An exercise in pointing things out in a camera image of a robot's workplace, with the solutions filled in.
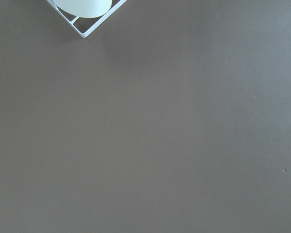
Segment white wire cup rack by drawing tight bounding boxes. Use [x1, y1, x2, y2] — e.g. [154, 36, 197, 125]
[47, 0, 126, 38]

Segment pale green cup on rack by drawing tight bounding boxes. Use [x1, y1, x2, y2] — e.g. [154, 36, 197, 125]
[54, 0, 112, 18]

